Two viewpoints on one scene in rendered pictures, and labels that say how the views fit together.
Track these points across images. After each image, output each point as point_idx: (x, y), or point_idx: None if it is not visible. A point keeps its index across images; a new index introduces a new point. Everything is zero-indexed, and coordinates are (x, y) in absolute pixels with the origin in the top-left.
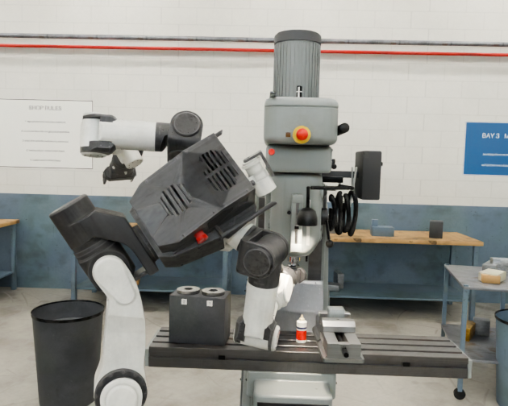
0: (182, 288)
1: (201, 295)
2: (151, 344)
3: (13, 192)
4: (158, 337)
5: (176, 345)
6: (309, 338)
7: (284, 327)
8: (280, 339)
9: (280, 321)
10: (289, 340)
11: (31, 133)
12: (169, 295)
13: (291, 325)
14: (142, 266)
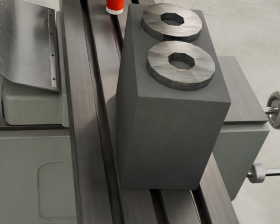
0: (188, 72)
1: (197, 44)
2: (225, 223)
3: None
4: (171, 223)
5: (210, 170)
6: (97, 2)
7: (3, 32)
8: (112, 30)
9: None
10: (110, 21)
11: None
12: (230, 102)
13: (1, 21)
14: None
